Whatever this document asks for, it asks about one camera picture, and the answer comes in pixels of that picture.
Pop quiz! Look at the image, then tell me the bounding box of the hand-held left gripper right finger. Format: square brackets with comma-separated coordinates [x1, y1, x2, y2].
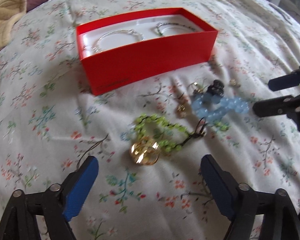
[200, 154, 300, 240]

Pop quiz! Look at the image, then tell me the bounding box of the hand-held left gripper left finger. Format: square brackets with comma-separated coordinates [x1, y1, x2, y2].
[0, 156, 99, 240]

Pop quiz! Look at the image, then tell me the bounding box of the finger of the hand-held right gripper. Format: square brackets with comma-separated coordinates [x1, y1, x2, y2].
[268, 64, 300, 92]
[252, 90, 300, 132]

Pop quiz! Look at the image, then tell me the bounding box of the blue bead bracelet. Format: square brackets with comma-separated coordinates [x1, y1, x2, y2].
[191, 94, 250, 124]

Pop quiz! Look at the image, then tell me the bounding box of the gold ring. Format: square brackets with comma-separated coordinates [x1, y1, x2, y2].
[129, 136, 160, 166]

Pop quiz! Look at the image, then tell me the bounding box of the green bead bracelet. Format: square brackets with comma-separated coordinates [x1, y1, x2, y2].
[135, 114, 208, 155]

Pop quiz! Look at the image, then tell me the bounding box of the red cardboard box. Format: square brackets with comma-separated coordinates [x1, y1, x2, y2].
[76, 7, 219, 96]

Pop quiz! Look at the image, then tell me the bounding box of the floral bed sheet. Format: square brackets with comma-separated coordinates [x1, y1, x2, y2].
[0, 0, 300, 240]

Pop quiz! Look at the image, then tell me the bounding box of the beige quilted blanket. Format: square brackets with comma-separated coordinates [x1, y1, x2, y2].
[0, 0, 33, 58]

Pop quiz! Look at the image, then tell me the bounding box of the dark bead necklace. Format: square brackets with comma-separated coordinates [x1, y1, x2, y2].
[155, 22, 203, 37]

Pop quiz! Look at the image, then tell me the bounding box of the clear bead bracelet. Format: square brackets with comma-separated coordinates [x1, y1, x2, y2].
[84, 29, 143, 53]

